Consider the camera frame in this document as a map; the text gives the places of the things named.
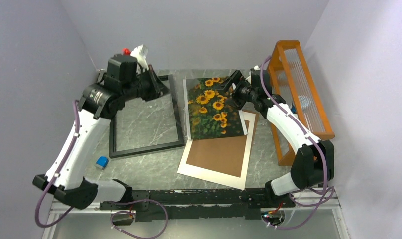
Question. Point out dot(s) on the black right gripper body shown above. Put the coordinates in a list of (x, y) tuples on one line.
[(244, 93)]

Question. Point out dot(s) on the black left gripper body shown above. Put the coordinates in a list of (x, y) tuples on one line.
[(141, 87)]

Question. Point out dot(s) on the black picture frame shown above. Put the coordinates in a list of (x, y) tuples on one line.
[(147, 127)]

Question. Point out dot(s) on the sunflower photo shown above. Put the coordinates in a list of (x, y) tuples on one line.
[(208, 115)]

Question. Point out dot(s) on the white mat backing board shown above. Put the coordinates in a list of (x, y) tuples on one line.
[(222, 161)]

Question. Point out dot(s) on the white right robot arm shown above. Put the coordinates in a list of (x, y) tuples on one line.
[(314, 158)]

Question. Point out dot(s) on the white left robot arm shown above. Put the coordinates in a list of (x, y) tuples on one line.
[(65, 179)]

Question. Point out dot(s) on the orange wooden shelf rack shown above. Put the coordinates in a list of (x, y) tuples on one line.
[(291, 78)]

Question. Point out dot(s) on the blue small object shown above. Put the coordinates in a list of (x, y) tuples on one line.
[(102, 163)]

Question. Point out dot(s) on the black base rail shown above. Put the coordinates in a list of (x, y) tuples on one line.
[(249, 204)]

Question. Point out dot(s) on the aluminium table rail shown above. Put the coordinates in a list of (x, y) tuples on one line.
[(309, 220)]

